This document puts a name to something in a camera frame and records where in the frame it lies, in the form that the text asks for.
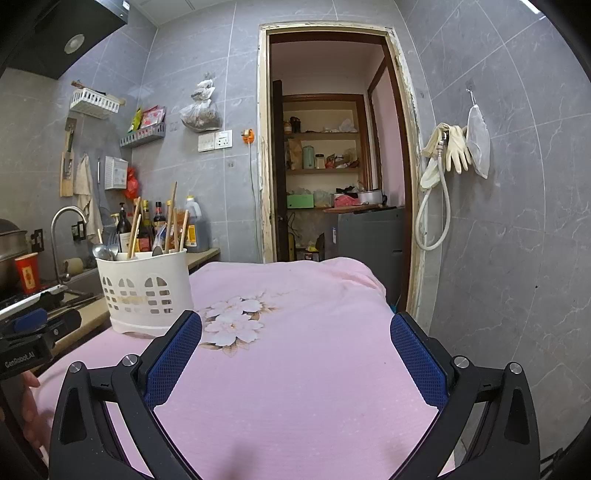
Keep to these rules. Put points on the black range hood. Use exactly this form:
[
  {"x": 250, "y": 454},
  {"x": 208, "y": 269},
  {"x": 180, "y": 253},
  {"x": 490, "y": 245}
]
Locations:
[{"x": 55, "y": 32}]

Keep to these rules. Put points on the beige hanging cloth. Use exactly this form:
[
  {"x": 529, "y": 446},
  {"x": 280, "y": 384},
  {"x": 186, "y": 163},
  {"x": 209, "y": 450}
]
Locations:
[{"x": 85, "y": 184}]

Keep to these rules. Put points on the dark wine bottle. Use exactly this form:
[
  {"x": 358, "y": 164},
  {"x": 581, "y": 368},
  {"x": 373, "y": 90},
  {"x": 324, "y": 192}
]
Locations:
[{"x": 123, "y": 230}]

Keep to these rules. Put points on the white wall switch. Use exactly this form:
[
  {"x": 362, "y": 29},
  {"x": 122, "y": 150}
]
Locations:
[{"x": 206, "y": 143}]

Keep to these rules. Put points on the wooden shelf unit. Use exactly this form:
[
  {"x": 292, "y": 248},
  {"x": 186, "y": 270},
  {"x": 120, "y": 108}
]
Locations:
[{"x": 323, "y": 134}]

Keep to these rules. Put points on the white wall basket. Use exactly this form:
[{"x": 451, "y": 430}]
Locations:
[{"x": 94, "y": 104}]

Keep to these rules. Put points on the green snack packet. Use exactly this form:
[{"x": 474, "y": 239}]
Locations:
[{"x": 137, "y": 120}]

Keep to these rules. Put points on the green box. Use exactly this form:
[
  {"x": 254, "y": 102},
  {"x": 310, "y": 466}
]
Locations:
[{"x": 300, "y": 201}]

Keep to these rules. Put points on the white wall socket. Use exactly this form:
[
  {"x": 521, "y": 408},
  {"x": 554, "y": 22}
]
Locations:
[{"x": 223, "y": 140}]

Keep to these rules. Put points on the steel steamer pot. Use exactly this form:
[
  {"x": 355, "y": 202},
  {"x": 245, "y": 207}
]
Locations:
[{"x": 11, "y": 254}]

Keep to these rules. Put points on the white wall box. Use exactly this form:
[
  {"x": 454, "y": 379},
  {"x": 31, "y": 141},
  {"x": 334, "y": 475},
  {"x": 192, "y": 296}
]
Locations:
[{"x": 116, "y": 173}]

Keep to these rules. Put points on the red snack packet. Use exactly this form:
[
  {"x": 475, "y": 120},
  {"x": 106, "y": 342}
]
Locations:
[{"x": 153, "y": 117}]

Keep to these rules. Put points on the green jar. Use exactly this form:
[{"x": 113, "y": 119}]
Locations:
[{"x": 308, "y": 158}]

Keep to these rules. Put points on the grey refrigerator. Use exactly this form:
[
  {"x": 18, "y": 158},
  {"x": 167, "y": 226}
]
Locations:
[{"x": 364, "y": 249}]

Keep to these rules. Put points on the black stove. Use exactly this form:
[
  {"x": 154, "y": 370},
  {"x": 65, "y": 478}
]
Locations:
[{"x": 27, "y": 300}]

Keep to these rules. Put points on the pink cloth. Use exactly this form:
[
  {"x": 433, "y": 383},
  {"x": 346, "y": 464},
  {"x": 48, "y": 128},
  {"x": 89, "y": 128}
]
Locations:
[{"x": 346, "y": 201}]

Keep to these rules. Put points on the white plastic utensil basket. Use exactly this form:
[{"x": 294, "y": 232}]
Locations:
[{"x": 138, "y": 267}]

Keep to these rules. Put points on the white mesh bag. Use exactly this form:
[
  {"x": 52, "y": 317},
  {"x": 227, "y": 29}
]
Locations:
[{"x": 478, "y": 138}]

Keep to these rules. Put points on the set of wooden chopsticks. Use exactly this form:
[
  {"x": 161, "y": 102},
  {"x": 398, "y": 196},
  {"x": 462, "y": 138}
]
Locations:
[{"x": 134, "y": 230}]

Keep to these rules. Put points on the grey wall shelf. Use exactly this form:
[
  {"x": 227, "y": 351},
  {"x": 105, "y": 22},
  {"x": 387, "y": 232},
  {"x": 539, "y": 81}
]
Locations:
[{"x": 143, "y": 136}]

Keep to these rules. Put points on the small steel pot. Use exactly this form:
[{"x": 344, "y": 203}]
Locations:
[{"x": 370, "y": 197}]

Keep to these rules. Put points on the wooden door frame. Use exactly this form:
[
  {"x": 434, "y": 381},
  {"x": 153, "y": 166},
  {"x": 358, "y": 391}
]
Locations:
[{"x": 263, "y": 138}]

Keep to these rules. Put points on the cream rubber glove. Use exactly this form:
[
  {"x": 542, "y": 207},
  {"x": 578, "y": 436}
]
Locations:
[
  {"x": 457, "y": 147},
  {"x": 431, "y": 152}
]

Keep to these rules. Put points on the person's left hand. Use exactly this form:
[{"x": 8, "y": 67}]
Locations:
[{"x": 33, "y": 415}]

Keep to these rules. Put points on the metal faucet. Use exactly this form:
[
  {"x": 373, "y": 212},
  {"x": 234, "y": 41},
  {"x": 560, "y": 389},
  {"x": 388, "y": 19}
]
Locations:
[{"x": 54, "y": 240}]

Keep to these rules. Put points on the red plastic bag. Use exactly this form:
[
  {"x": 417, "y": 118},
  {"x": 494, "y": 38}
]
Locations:
[{"x": 132, "y": 184}]

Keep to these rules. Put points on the brown sauce bottle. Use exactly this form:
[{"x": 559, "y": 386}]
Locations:
[{"x": 159, "y": 217}]

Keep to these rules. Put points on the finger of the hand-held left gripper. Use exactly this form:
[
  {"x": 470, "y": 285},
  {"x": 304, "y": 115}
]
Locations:
[{"x": 30, "y": 321}]

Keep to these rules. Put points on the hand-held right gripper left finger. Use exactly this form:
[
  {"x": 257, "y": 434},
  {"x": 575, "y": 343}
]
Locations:
[{"x": 173, "y": 355}]

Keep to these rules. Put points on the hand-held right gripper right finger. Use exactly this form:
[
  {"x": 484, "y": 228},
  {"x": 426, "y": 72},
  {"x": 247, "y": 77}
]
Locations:
[{"x": 418, "y": 360}]

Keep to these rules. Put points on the red paper cup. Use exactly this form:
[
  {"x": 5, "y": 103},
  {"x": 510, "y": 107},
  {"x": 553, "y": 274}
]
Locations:
[{"x": 27, "y": 274}]

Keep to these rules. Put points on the cooking oil jug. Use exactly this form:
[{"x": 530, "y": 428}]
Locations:
[{"x": 194, "y": 226}]

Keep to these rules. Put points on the pink floral blanket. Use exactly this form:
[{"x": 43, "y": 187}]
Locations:
[{"x": 300, "y": 369}]

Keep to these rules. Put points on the clear bag of dried goods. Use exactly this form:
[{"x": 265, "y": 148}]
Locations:
[{"x": 201, "y": 115}]

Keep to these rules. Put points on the thin metal hanging tool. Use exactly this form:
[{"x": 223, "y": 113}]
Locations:
[{"x": 99, "y": 175}]

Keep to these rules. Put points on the metal fork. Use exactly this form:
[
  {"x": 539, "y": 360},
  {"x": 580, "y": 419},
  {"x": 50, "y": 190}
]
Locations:
[{"x": 113, "y": 240}]

